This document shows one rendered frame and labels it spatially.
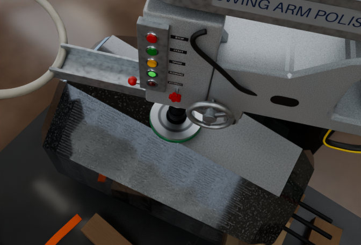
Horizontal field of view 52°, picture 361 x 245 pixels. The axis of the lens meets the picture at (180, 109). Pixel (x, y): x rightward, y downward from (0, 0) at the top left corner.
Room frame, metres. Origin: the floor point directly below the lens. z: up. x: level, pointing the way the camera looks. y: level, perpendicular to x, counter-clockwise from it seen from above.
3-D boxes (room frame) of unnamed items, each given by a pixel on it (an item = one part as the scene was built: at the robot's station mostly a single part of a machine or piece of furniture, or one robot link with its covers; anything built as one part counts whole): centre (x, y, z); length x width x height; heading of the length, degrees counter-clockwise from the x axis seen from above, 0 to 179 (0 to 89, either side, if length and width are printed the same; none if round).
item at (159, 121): (0.74, 0.01, 0.87); 0.21 x 0.21 x 0.01
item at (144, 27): (0.64, 0.09, 1.37); 0.08 x 0.03 x 0.28; 85
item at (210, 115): (0.61, -0.10, 1.19); 0.15 x 0.10 x 0.15; 85
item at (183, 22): (0.74, -0.07, 1.32); 0.36 x 0.22 x 0.45; 85
